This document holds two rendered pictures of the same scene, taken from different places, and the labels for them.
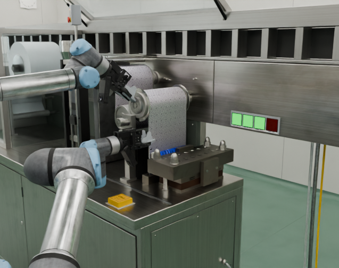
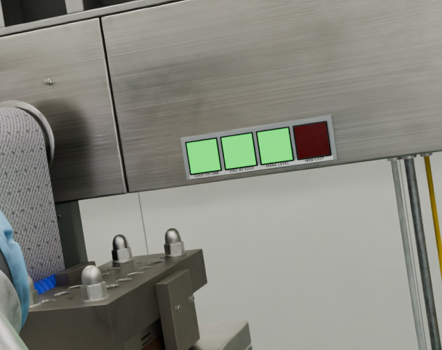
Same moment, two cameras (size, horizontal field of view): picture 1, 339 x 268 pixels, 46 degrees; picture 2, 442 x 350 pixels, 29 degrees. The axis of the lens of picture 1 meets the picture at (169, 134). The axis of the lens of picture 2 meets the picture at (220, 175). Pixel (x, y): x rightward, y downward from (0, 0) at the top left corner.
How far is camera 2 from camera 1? 69 cm
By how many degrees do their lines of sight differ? 31
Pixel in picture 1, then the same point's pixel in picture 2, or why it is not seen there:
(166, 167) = (78, 314)
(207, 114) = (106, 171)
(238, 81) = (187, 54)
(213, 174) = (188, 317)
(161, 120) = not seen: outside the picture
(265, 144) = not seen: hidden behind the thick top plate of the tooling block
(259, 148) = not seen: hidden behind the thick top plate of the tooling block
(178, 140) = (47, 256)
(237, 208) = not seen: outside the picture
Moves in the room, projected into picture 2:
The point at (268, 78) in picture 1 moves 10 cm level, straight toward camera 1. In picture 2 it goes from (274, 23) to (297, 12)
